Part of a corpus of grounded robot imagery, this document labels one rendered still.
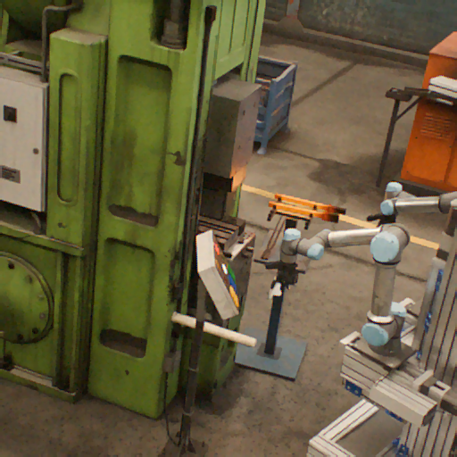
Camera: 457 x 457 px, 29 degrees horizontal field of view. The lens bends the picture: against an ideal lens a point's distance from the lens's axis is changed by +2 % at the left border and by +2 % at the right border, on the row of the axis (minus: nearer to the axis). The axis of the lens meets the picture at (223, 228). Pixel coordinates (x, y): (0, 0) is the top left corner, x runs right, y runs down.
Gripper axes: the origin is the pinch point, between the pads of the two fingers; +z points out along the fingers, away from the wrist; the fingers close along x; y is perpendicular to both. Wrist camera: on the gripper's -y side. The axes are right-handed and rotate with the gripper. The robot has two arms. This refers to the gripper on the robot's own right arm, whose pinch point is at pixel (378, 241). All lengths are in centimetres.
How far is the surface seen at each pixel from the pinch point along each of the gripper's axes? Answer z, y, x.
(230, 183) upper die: -39, -46, -79
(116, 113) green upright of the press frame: -71, -84, -123
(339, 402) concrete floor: 93, 9, -22
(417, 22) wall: 37, -338, 639
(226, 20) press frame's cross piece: -115, -60, -80
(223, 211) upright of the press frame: -5, -70, -51
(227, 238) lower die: -5, -47, -75
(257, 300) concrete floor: 93, -90, 24
